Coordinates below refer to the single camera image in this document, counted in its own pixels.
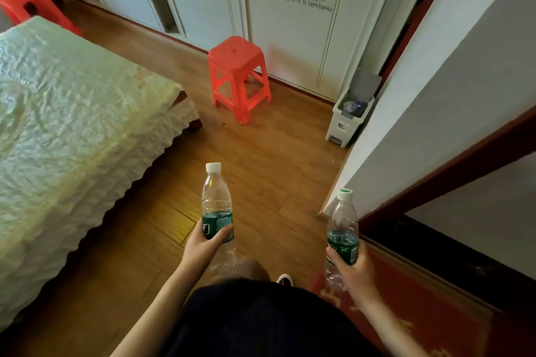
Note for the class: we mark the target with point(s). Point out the black stone threshold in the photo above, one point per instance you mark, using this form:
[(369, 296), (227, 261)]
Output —
[(439, 260)]

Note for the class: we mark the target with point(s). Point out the person's left hand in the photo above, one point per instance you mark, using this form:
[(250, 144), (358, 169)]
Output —
[(201, 252)]

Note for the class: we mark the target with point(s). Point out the person's right pink-laced shoe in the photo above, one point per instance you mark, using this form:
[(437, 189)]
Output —
[(284, 280)]

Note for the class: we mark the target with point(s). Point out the red doormat yellow print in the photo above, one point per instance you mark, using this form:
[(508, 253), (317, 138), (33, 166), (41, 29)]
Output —
[(418, 310)]

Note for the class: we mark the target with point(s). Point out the black shirt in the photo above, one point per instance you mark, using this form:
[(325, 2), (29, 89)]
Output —
[(272, 323)]

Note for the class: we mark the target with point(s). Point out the person's left forearm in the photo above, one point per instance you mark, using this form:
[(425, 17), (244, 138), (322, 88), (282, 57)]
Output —
[(155, 319)]

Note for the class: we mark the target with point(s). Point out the brown trousers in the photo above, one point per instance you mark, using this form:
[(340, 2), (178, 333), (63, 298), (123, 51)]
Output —
[(243, 271)]

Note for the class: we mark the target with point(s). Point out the person's right forearm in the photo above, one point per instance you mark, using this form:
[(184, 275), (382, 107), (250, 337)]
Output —
[(389, 327)]

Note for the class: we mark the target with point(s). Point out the white wardrobe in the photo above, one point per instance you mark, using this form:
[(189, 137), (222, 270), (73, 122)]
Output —
[(293, 34)]

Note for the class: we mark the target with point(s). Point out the red wooden door frame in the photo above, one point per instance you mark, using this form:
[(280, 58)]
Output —
[(460, 164)]

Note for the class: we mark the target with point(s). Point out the person's right hand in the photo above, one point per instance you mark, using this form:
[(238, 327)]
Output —
[(358, 281)]

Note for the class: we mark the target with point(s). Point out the red trim strip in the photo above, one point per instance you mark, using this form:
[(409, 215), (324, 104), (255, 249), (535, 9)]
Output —
[(423, 9)]

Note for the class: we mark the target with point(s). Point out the clear green label bottle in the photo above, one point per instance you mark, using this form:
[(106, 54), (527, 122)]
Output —
[(215, 197), (342, 218)]

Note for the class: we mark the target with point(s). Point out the white lidded trash bin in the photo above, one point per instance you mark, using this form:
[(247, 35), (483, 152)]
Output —
[(341, 126)]

